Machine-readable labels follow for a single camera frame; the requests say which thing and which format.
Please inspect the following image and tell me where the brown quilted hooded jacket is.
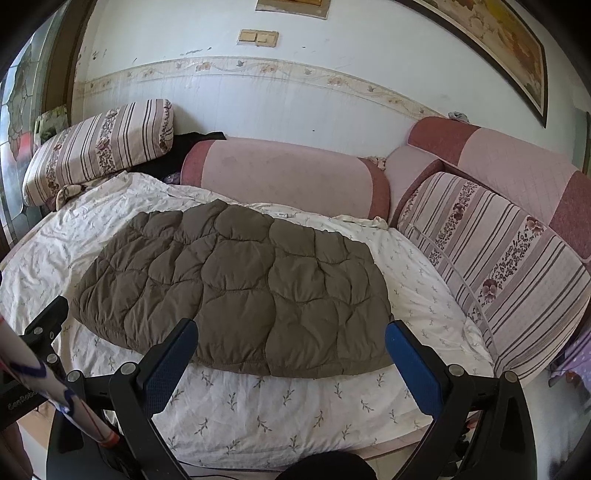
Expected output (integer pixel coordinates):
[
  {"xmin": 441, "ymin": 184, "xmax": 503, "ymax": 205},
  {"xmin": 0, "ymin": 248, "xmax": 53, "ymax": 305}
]
[{"xmin": 70, "ymin": 200, "xmax": 391, "ymax": 379}]

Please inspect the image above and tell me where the white red blue sleeve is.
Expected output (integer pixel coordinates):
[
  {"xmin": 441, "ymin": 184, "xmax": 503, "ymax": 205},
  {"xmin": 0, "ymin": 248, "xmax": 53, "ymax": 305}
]
[{"xmin": 0, "ymin": 318, "xmax": 119, "ymax": 448}]

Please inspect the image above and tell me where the floral cloth under pillow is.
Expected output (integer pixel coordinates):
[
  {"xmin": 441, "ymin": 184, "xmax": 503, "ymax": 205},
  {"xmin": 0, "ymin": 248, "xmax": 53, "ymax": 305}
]
[{"xmin": 55, "ymin": 184, "xmax": 86, "ymax": 211}]

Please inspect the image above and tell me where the striped floral cushion right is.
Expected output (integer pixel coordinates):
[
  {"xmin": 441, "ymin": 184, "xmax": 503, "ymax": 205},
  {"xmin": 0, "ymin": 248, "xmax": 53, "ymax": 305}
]
[{"xmin": 397, "ymin": 172, "xmax": 590, "ymax": 384}]

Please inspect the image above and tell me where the striped floral pillow left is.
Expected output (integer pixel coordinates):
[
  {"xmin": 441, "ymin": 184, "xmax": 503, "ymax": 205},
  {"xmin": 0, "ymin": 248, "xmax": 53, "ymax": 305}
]
[{"xmin": 22, "ymin": 99, "xmax": 173, "ymax": 206}]

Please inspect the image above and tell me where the pink red sofa backrest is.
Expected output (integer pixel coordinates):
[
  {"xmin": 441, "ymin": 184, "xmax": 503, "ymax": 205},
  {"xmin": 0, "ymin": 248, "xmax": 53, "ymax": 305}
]
[{"xmin": 385, "ymin": 117, "xmax": 590, "ymax": 264}]

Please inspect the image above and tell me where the stained glass door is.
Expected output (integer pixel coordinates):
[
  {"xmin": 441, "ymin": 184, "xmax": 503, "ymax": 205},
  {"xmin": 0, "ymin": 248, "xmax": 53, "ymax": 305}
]
[{"xmin": 1, "ymin": 16, "xmax": 59, "ymax": 245}]

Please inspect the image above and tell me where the pink cylindrical bolster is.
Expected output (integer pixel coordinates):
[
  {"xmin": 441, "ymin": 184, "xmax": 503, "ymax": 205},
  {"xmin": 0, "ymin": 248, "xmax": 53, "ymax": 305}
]
[{"xmin": 180, "ymin": 138, "xmax": 391, "ymax": 220}]

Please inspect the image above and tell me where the beige wall switch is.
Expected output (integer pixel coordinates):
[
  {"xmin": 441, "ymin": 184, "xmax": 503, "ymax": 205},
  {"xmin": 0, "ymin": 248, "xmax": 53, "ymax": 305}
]
[{"xmin": 238, "ymin": 29, "xmax": 280, "ymax": 48}]

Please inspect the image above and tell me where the dark framed wall painting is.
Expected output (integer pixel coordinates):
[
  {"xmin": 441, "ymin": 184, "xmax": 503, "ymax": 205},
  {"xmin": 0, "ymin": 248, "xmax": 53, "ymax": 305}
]
[{"xmin": 403, "ymin": 0, "xmax": 549, "ymax": 126}]

